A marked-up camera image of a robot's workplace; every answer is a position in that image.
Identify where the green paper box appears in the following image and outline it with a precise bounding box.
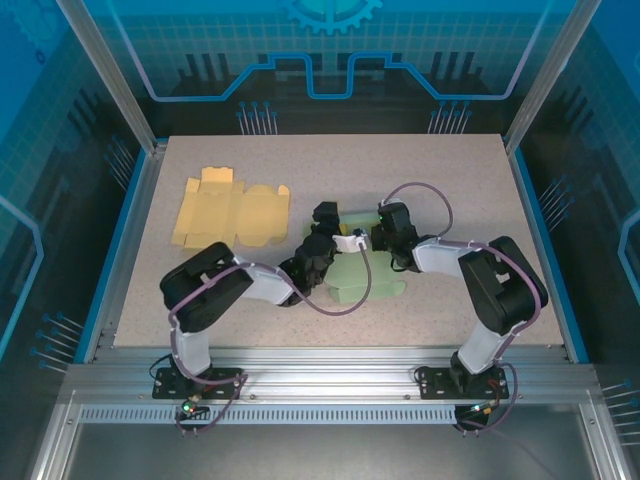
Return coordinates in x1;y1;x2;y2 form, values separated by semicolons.
302;209;407;306

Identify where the yellow paper box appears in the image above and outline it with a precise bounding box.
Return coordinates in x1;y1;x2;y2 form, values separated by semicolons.
171;167;292;251

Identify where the grey metal shelf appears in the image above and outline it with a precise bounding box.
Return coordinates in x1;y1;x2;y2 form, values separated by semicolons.
64;422;601;480

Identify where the blue printed side panel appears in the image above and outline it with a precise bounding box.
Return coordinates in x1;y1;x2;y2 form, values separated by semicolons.
519;0;640;401
0;0;151;381

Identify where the blue printed backdrop panel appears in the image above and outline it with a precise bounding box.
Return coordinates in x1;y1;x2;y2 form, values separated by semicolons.
107;0;569;139

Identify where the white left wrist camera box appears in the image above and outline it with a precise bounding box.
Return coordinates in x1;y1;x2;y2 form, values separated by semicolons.
332;227;372;255

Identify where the aluminium frame rail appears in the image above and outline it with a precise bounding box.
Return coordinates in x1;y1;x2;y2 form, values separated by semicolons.
59;344;604;407

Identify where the blue side rail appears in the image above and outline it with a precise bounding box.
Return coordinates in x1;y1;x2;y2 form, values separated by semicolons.
504;142;591;364

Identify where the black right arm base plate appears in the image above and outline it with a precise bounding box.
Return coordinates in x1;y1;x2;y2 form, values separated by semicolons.
416;366;511;401

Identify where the perforated metal cable tray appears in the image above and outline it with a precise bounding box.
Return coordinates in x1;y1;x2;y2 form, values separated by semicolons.
78;405;462;426

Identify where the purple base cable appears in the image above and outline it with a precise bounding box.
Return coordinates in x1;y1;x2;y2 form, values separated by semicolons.
172;374;249;436
452;362;519;436

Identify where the aluminium side rail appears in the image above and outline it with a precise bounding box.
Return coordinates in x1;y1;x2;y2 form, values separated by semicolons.
82;142;169;364

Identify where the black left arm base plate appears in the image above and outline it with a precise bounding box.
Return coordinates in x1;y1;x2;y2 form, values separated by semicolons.
152;366;246;401

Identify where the aluminium frame post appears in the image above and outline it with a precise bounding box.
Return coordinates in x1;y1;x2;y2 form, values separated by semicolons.
54;0;169;156
502;0;604;156

